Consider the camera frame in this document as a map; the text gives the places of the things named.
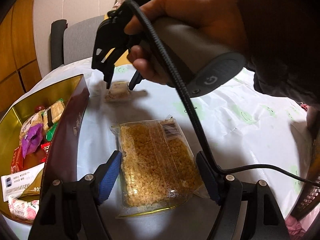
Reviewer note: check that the white gold milk powder sachet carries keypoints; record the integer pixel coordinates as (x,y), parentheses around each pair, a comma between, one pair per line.
(22,184)

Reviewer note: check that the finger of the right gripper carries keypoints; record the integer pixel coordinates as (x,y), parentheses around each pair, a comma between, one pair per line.
(108,75)
(136,79)

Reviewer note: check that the pink cloth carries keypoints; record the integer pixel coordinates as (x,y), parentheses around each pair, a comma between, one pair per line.
(299,229)

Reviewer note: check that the beige cracker packet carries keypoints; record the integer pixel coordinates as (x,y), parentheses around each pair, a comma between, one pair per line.
(53,114)

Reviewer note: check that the purple candy wrapper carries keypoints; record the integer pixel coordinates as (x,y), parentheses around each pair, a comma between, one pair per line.
(32,139)

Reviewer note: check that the person right hand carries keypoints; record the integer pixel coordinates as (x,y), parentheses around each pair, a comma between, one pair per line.
(219,20)

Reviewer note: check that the small white pink snack packet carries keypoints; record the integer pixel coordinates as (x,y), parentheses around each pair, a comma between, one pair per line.
(118,91)

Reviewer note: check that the red snack packet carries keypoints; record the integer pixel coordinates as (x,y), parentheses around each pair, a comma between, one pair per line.
(17,160)

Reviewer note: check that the grey chair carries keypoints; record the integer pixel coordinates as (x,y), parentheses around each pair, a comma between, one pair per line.
(71,43)

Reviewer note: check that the clear pack crispy rice cake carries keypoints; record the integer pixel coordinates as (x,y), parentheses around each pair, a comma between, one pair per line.
(158,170)

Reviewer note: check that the pink floral snack packet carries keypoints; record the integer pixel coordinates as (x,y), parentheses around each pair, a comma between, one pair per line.
(22,209)

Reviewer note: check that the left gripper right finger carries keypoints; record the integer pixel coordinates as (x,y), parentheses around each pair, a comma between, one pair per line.
(226,193)

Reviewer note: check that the dark red gold gift box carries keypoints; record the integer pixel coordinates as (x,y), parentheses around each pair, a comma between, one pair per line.
(61,162)

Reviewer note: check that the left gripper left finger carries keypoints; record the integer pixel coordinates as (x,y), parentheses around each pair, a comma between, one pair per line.
(92,190)

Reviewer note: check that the green snack packet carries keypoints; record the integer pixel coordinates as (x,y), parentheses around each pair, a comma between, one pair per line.
(51,131)

